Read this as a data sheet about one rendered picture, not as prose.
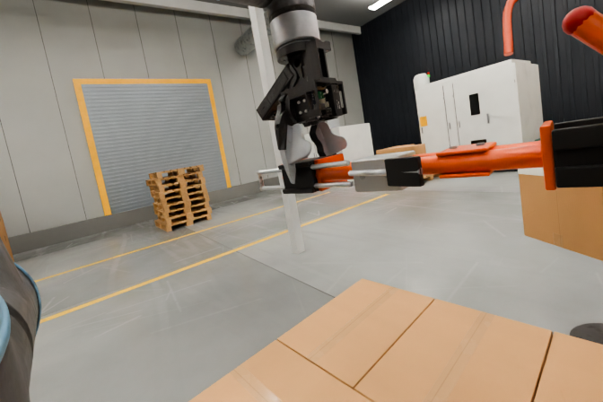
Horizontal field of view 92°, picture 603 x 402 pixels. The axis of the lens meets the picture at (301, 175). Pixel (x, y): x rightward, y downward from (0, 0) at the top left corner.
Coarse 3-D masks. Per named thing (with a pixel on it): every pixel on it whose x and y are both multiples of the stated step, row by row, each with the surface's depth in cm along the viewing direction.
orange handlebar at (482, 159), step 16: (480, 144) 32; (512, 144) 32; (528, 144) 31; (432, 160) 34; (448, 160) 32; (464, 160) 31; (480, 160) 30; (496, 160) 29; (512, 160) 28; (528, 160) 28; (320, 176) 45; (336, 176) 43; (352, 176) 41; (448, 176) 33; (464, 176) 31; (480, 176) 30
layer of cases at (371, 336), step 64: (320, 320) 127; (384, 320) 119; (448, 320) 113; (512, 320) 107; (256, 384) 97; (320, 384) 93; (384, 384) 89; (448, 384) 85; (512, 384) 82; (576, 384) 79
